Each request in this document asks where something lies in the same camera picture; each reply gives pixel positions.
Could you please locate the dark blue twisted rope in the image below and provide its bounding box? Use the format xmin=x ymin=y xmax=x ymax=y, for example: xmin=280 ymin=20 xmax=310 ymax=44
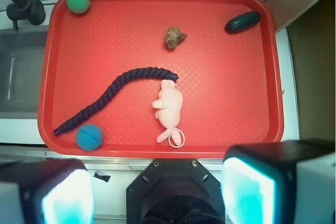
xmin=54 ymin=67 xmax=180 ymax=137

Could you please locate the pink plush bunny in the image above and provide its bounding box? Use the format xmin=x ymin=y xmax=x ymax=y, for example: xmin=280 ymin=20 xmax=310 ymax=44
xmin=152 ymin=79 xmax=185 ymax=148

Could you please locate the green ball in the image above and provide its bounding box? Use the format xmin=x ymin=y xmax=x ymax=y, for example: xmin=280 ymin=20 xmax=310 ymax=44
xmin=66 ymin=0 xmax=91 ymax=14

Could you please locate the red plastic tray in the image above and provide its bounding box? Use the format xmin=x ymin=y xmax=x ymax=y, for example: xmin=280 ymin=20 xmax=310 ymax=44
xmin=38 ymin=0 xmax=284 ymax=158

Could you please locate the grey sink basin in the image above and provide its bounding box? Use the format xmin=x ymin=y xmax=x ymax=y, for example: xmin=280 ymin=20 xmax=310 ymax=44
xmin=1 ymin=28 xmax=47 ymax=119

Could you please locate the brown rock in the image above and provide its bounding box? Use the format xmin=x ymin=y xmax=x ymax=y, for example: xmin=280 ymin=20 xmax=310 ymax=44
xmin=164 ymin=27 xmax=187 ymax=49

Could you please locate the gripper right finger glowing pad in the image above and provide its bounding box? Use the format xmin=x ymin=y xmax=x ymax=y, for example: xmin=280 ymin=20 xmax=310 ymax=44
xmin=221 ymin=138 xmax=335 ymax=223

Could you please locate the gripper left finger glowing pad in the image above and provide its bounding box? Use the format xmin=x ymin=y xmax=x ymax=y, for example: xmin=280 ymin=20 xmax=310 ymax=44
xmin=1 ymin=159 xmax=95 ymax=223

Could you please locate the blue ball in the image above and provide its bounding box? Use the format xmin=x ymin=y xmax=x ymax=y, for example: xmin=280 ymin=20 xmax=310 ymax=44
xmin=76 ymin=124 xmax=103 ymax=151

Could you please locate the dark green oval object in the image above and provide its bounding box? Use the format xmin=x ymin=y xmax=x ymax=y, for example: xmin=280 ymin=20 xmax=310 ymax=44
xmin=225 ymin=11 xmax=261 ymax=34

